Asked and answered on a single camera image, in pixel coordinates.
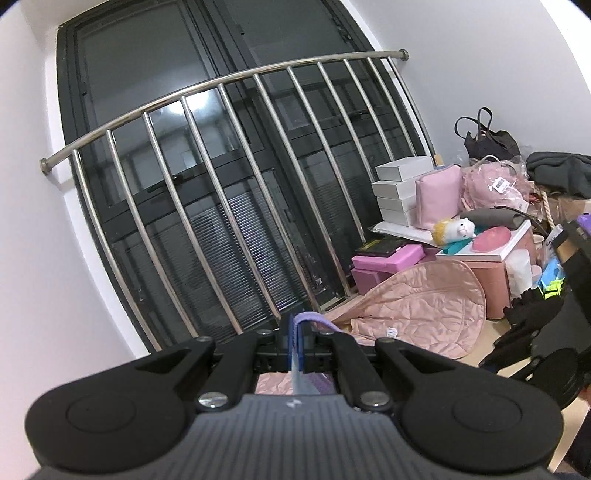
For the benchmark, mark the pink clothes in plastic bag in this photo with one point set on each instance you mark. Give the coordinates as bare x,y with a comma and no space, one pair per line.
496,184

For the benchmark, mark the white tray with teal lining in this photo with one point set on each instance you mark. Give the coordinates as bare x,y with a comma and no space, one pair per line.
461,251

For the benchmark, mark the white flat board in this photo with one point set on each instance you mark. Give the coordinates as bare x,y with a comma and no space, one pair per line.
397,230

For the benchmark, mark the black flat box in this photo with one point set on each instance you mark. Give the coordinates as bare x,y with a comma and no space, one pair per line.
378,247

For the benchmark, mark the black framed window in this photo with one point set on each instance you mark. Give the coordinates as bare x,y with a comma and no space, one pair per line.
138,55

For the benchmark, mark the translucent plastic bag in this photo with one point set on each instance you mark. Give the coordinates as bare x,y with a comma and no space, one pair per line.
519,272

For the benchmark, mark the white cup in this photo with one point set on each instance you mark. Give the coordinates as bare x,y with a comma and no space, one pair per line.
537,249

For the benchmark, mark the pink storage box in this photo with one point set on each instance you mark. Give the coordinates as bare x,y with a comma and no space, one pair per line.
494,281

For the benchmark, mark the pink flat box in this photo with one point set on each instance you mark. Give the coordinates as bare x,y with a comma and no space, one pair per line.
392,259
369,280

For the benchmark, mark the brown cardboard box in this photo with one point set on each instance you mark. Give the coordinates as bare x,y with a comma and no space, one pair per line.
572,210

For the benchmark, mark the black tote bag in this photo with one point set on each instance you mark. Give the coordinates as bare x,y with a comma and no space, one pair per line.
491,141

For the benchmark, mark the pink quilted jacket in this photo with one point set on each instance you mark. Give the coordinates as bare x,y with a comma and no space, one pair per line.
415,304

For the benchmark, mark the neon yellow and blue item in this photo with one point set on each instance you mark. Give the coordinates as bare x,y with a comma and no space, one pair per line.
551,281

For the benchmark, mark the pink oval case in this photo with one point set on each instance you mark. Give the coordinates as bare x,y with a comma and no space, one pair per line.
491,239

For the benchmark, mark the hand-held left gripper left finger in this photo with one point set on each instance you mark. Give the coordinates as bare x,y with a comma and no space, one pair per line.
258,355

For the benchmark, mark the pastel purple cloth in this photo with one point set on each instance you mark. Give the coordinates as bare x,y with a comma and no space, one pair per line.
318,320

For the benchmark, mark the dark grey folded clothes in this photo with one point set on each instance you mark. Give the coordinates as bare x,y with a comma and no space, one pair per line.
558,168

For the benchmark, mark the black ruffled cloth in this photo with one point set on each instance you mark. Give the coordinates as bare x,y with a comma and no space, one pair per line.
531,307

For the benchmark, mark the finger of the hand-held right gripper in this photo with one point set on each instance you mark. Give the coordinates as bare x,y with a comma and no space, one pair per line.
517,334
512,361

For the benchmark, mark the white and yellow plush toy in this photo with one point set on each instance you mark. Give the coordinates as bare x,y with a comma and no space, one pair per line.
455,229

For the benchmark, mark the steel window railing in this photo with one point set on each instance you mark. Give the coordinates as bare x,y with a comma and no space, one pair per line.
46,165

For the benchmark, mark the grey pouch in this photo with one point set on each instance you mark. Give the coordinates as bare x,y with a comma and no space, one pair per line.
496,217

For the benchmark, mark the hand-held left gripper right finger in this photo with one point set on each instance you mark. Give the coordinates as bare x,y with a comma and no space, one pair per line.
351,364

